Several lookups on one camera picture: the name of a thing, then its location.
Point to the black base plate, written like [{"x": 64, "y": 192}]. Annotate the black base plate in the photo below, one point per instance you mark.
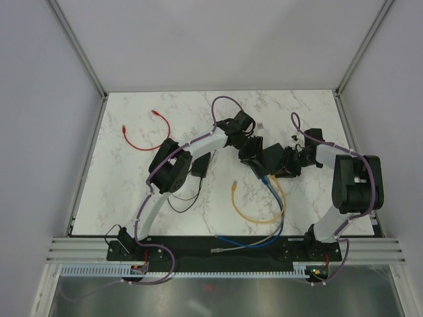
[{"x": 207, "y": 253}]

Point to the black power adapter with cord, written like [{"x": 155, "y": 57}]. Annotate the black power adapter with cord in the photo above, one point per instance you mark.
[{"x": 199, "y": 169}]

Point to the aluminium frame post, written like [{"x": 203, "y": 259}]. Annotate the aluminium frame post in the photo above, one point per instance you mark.
[
  {"x": 76, "y": 46},
  {"x": 371, "y": 33}
]

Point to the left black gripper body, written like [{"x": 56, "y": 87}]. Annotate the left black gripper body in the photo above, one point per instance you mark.
[{"x": 250, "y": 148}]

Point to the left aluminium frame post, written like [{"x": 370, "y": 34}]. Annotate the left aluminium frame post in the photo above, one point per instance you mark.
[{"x": 76, "y": 46}]

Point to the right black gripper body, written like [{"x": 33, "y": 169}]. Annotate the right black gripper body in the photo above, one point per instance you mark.
[{"x": 303, "y": 161}]

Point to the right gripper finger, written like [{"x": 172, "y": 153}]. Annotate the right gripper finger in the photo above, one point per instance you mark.
[
  {"x": 287, "y": 171},
  {"x": 287, "y": 157}
]

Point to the black network switch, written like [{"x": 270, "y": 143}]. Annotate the black network switch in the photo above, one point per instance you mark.
[{"x": 273, "y": 154}]

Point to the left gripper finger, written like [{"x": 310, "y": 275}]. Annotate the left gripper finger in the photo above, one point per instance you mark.
[
  {"x": 259, "y": 166},
  {"x": 248, "y": 160}
]

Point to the aluminium front rail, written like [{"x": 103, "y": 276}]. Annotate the aluminium front rail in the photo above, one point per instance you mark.
[{"x": 358, "y": 251}]

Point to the white slotted cable duct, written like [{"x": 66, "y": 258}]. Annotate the white slotted cable duct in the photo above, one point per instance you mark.
[{"x": 129, "y": 271}]

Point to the right aluminium frame post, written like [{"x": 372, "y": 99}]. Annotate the right aluminium frame post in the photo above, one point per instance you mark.
[{"x": 371, "y": 33}]

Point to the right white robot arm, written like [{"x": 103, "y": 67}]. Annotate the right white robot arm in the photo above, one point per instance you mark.
[{"x": 357, "y": 183}]

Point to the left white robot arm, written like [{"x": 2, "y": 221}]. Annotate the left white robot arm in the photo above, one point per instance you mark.
[{"x": 168, "y": 172}]

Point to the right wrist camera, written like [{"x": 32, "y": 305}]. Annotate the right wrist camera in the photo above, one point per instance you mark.
[{"x": 311, "y": 134}]

